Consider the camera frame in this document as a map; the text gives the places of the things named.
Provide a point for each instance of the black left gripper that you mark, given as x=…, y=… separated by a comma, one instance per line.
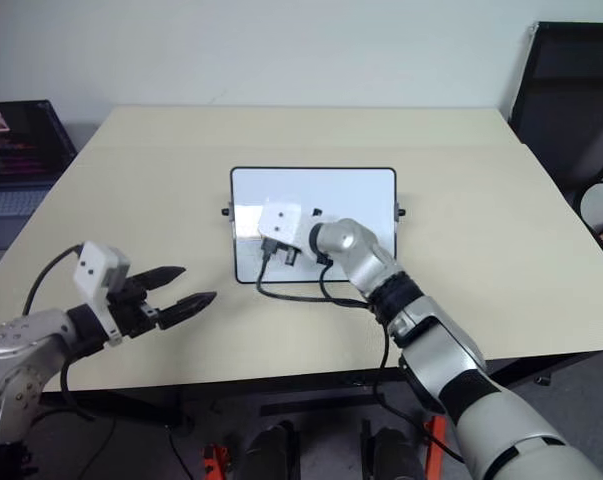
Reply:
x=131, y=307

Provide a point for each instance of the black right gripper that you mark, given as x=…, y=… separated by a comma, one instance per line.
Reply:
x=290, y=256

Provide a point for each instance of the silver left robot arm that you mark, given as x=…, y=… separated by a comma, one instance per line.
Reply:
x=16, y=350

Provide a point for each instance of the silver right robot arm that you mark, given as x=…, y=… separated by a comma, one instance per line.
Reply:
x=431, y=345

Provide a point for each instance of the black-framed whiteboard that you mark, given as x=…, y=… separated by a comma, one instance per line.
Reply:
x=331, y=195

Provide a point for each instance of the dark rounded shape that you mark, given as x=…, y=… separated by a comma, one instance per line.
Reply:
x=398, y=452
x=273, y=450

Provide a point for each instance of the open laptop with dark screen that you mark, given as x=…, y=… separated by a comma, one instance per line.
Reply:
x=16, y=150

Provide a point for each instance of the small black floor object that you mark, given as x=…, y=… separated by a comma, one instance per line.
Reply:
x=542, y=380

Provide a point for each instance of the black mesh office chair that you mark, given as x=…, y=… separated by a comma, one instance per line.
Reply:
x=566, y=115

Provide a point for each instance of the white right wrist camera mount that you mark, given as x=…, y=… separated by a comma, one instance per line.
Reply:
x=281, y=220

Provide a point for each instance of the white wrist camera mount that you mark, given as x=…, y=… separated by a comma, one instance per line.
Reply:
x=281, y=220
x=93, y=267

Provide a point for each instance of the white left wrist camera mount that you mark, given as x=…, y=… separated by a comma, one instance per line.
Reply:
x=93, y=267

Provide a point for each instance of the black table frame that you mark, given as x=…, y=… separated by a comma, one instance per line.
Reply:
x=311, y=402

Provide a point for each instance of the orange bracket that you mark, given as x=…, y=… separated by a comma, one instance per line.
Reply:
x=216, y=462
x=435, y=445

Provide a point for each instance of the grey chair with black frame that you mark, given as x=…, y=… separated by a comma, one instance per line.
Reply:
x=601, y=205

